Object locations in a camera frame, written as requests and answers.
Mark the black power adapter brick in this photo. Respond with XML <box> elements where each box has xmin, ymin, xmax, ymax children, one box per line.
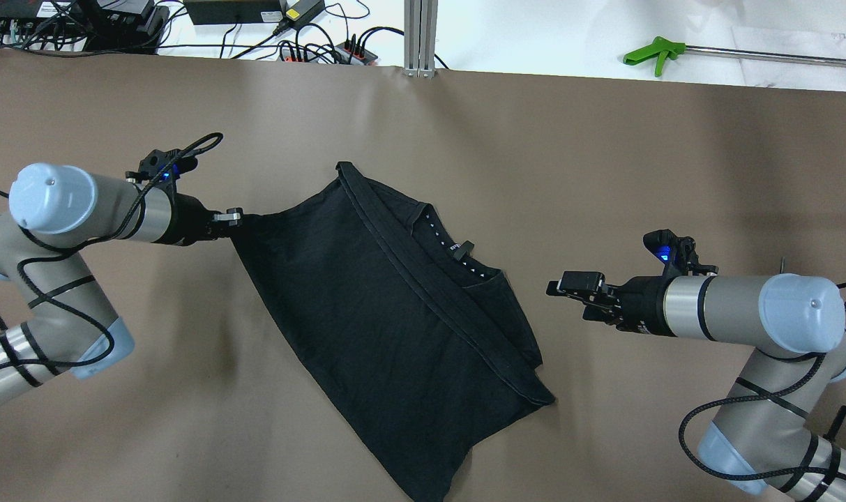
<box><xmin>285</xmin><ymin>0</ymin><xmax>325</xmax><ymax>26</ymax></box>

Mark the green handled reach grabber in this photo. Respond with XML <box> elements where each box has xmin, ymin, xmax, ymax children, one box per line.
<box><xmin>621</xmin><ymin>37</ymin><xmax>846</xmax><ymax>77</ymax></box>

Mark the grey orange usb hub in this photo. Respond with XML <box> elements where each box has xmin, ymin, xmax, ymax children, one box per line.
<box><xmin>335</xmin><ymin>37</ymin><xmax>380</xmax><ymax>66</ymax></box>
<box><xmin>273</xmin><ymin>41</ymin><xmax>335</xmax><ymax>64</ymax></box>

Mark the grey orange USB hub far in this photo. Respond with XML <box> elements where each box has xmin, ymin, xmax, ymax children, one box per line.
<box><xmin>335</xmin><ymin>37</ymin><xmax>380</xmax><ymax>66</ymax></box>

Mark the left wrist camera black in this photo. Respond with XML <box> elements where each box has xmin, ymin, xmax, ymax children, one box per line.
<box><xmin>124</xmin><ymin>132</ymin><xmax>224</xmax><ymax>190</ymax></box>

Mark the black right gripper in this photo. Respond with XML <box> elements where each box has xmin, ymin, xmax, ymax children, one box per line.
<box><xmin>546</xmin><ymin>271</ymin><xmax>674</xmax><ymax>337</ymax></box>

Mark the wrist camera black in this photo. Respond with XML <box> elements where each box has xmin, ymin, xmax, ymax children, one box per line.
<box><xmin>642</xmin><ymin>229</ymin><xmax>719</xmax><ymax>277</ymax></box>
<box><xmin>124</xmin><ymin>132</ymin><xmax>224</xmax><ymax>190</ymax></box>

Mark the black printed t-shirt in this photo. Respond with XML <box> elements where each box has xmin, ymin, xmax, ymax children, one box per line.
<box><xmin>232</xmin><ymin>162</ymin><xmax>554</xmax><ymax>501</ymax></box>

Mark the aluminium frame post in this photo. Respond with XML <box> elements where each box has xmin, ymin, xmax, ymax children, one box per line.
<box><xmin>403</xmin><ymin>1</ymin><xmax>438</xmax><ymax>79</ymax></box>

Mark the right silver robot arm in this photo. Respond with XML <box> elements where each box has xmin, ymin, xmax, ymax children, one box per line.
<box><xmin>546</xmin><ymin>271</ymin><xmax>846</xmax><ymax>501</ymax></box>

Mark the grey orange USB hub near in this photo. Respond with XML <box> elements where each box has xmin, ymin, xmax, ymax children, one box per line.
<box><xmin>273</xmin><ymin>41</ymin><xmax>335</xmax><ymax>64</ymax></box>

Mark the long black device box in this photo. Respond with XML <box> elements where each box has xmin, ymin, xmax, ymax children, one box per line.
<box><xmin>183</xmin><ymin>1</ymin><xmax>289</xmax><ymax>26</ymax></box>

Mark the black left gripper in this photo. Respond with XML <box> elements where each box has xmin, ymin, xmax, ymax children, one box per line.
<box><xmin>165</xmin><ymin>194</ymin><xmax>244</xmax><ymax>247</ymax></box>

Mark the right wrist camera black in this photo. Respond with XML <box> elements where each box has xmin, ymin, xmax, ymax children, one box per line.
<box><xmin>642</xmin><ymin>229</ymin><xmax>719</xmax><ymax>277</ymax></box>

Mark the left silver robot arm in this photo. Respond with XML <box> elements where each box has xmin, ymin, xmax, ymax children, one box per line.
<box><xmin>0</xmin><ymin>163</ymin><xmax>244</xmax><ymax>406</ymax></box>

